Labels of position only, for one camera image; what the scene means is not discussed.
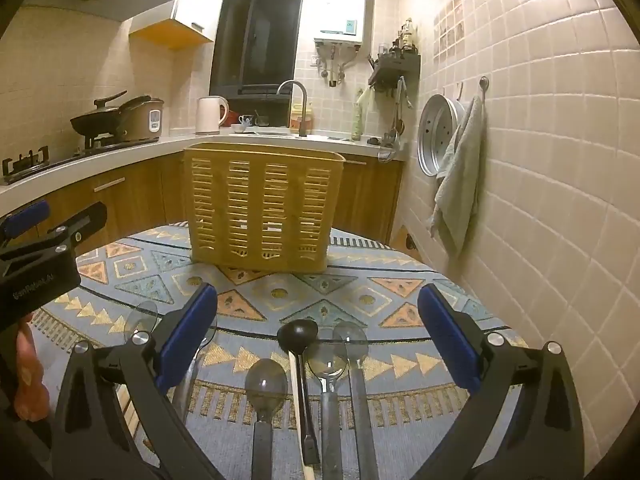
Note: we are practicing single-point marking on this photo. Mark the small black ladle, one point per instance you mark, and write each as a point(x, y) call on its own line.
point(297, 335)

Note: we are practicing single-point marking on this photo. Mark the hanging pale rag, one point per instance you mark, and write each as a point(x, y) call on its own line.
point(362, 110)

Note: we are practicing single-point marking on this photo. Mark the condiment bottle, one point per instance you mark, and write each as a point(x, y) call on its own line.
point(408, 35)

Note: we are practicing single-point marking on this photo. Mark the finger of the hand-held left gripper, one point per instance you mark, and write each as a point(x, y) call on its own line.
point(27, 215)
point(85, 222)

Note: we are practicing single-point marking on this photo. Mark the brown rice cooker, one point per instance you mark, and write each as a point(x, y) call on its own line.
point(142, 120)

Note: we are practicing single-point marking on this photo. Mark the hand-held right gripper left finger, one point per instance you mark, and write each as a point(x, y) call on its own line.
point(189, 332)

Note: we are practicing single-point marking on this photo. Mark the round metal steamer tray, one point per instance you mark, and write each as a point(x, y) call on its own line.
point(437, 132)

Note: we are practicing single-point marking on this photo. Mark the white water heater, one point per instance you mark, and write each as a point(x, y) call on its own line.
point(340, 10)

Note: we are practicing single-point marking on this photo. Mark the patterned blue tablecloth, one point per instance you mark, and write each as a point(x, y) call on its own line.
point(320, 285)

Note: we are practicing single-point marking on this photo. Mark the yellow detergent bottle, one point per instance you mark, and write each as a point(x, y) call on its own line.
point(296, 117)

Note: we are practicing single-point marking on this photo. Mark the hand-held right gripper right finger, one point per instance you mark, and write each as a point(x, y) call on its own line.
point(446, 340)

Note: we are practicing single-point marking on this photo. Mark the person's left hand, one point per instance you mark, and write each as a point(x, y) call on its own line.
point(30, 385)

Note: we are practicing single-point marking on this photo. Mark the white electric kettle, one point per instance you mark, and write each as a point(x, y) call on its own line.
point(209, 116)

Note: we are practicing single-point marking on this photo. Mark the black frying pan with lid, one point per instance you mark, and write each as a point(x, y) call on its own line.
point(95, 120)

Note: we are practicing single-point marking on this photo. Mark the black gas stove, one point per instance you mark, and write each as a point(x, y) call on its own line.
point(55, 157)

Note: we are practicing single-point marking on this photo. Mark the metal sink faucet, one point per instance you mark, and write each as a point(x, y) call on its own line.
point(300, 110)

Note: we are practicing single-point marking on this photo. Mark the small white cup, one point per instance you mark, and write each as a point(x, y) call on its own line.
point(244, 121)

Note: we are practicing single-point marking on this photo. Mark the white kitchen countertop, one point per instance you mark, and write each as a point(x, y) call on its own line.
point(100, 162)

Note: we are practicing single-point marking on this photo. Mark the dark kitchen window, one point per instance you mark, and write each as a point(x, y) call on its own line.
point(260, 40)

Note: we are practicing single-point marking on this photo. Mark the wooden base cabinets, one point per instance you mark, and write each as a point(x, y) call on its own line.
point(125, 200)

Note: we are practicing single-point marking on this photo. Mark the hanging metal ladle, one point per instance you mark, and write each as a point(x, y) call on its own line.
point(398, 120)

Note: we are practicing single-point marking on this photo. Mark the white wall cabinet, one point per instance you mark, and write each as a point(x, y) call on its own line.
point(200, 5)

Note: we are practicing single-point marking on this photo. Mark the black wall shelf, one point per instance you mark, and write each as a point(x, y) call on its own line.
point(395, 67)

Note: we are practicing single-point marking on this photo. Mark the metal wall hook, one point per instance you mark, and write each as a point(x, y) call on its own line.
point(483, 82)

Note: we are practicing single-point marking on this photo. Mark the pale green towel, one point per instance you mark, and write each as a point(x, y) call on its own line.
point(460, 185)

